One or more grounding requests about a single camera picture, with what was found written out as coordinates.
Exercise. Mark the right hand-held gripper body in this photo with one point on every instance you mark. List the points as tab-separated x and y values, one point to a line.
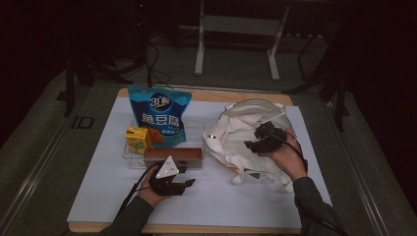
272	142

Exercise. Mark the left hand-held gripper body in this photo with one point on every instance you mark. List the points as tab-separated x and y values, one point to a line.
167	183

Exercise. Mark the brown drink carton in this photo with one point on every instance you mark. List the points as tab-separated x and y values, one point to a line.
173	154

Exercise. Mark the white cloth tote bag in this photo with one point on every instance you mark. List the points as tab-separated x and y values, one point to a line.
229	147

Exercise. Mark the clear plastic storage box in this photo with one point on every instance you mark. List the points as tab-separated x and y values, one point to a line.
196	134

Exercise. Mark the yellow juice carton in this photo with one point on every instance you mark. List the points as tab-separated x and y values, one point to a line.
137	139

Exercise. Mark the blue snack bag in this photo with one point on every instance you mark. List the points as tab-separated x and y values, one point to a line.
160	114

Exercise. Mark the person's left hand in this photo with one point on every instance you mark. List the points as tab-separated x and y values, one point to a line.
150	196

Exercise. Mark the person's right hand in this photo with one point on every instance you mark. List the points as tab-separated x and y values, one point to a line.
288	160

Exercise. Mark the white table cover sheet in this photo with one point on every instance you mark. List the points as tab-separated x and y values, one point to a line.
213	203

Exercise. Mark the black stand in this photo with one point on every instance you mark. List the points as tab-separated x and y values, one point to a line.
337	95
70	88

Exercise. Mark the grey metal stand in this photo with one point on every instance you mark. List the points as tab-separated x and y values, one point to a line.
241	26

